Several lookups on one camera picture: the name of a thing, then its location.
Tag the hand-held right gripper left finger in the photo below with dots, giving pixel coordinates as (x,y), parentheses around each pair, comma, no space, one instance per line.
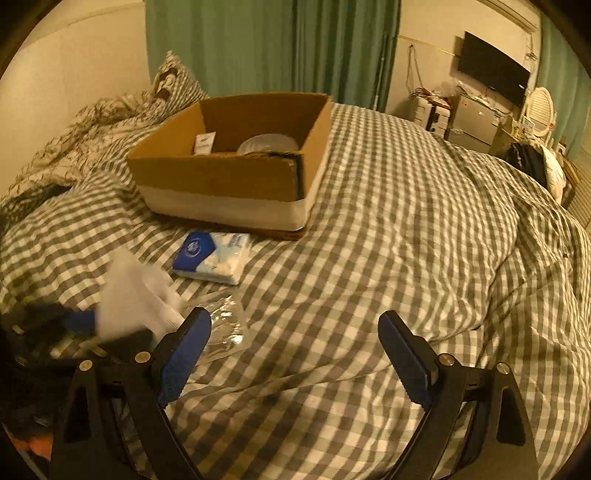
(178,357)

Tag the black wall television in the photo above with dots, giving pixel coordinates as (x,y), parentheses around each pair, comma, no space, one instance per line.
(494,67)

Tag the silver fridge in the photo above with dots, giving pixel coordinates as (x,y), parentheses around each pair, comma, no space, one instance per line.
(473,120)

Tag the clear plastic packet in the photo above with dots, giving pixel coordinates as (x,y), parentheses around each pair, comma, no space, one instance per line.
(224,325)

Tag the white round fan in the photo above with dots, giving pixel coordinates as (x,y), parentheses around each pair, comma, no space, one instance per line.
(541,113)

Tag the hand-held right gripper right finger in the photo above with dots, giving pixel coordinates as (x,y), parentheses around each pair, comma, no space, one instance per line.
(408,362)

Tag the blue and white tissue pack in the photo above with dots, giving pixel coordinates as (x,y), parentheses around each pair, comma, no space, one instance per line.
(212,251)

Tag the white tissue sheet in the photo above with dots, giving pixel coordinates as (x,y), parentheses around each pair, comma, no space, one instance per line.
(134,295)

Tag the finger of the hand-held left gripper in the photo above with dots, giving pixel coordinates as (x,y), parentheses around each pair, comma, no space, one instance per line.
(76,319)
(124,342)

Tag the green curtain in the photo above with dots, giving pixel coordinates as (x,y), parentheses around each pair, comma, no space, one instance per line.
(272,46)
(565,74)

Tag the white cushion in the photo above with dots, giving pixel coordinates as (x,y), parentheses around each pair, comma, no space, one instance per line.
(554,173)

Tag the leaf patterned blanket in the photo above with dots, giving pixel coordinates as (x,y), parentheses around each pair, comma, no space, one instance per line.
(69,138)

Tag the white label card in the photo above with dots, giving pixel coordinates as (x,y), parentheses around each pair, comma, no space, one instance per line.
(204,143)

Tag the white suitcase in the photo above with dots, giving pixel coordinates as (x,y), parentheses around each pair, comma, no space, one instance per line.
(427,113)

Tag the black bag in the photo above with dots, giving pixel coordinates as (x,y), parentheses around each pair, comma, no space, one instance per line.
(524,159)

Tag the clear round lid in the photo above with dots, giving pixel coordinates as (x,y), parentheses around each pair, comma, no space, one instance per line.
(268,143)

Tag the checkered pillow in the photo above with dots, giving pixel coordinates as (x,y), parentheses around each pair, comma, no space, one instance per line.
(178,81)

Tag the cardboard box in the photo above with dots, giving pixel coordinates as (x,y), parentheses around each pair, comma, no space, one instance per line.
(231,180)

